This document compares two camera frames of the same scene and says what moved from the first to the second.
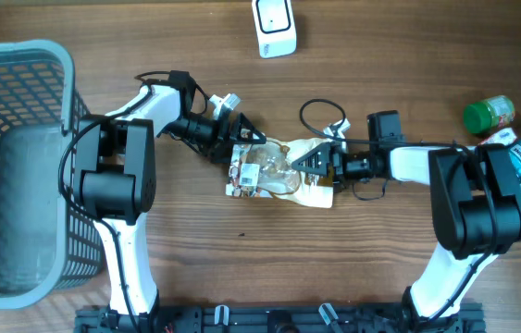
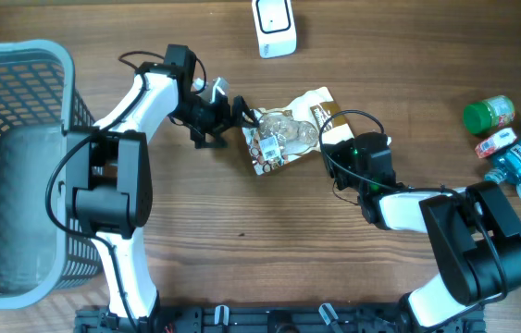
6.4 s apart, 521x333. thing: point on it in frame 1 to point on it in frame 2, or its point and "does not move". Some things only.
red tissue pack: [505, 136] does not move
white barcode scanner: [276, 28] does not move
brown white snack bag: [265, 170] to [290, 132]
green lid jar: [484, 117] does not move
